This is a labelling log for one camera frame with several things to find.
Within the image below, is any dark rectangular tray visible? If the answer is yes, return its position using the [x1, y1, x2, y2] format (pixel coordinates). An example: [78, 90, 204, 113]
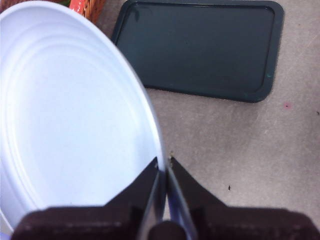
[111, 0, 285, 104]

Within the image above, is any brown wicker basket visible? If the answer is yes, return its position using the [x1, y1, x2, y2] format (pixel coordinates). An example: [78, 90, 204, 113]
[83, 0, 107, 25]

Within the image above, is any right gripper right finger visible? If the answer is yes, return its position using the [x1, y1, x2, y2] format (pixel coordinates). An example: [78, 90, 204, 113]
[166, 156, 320, 240]

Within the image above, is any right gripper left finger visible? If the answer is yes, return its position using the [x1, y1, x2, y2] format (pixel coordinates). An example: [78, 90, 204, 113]
[11, 156, 161, 240]

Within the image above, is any orange carrot with green leaves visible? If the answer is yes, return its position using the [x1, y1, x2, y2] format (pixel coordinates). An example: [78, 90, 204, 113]
[68, 0, 87, 15]

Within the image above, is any light blue plate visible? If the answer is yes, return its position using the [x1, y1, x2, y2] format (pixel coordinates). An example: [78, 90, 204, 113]
[0, 3, 168, 233]

